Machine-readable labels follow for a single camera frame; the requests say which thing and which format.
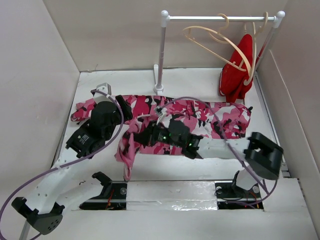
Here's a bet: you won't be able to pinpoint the empty beige wooden hanger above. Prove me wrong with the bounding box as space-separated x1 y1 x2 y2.
182 13 253 74

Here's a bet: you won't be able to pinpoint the beige hanger with red garment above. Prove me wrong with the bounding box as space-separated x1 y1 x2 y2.
243 11 269 86

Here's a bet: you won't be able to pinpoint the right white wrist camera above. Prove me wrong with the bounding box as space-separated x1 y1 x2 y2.
155 106 171 125

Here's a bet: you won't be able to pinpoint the red shorts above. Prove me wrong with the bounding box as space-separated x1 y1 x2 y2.
219 34 253 103

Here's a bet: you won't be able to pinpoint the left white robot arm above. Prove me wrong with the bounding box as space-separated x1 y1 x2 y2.
11 95 133 235

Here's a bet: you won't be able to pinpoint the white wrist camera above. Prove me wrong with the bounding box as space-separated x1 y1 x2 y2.
155 106 171 125
92 83 112 104

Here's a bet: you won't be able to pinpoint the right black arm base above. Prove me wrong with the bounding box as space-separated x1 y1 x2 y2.
214 171 264 210

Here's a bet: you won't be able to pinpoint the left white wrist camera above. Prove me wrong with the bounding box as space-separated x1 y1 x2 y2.
92 83 112 104

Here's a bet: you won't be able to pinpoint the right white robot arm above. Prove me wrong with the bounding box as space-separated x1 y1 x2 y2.
133 120 284 197

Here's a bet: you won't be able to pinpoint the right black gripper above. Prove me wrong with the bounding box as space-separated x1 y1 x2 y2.
132 120 184 149

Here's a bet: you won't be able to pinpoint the white clothes rack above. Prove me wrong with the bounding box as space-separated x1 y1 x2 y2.
153 10 286 95

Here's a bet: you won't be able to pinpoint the pink camouflage trousers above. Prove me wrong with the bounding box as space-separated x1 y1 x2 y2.
70 94 253 181

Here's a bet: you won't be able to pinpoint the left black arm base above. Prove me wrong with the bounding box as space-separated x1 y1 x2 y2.
79 172 128 211

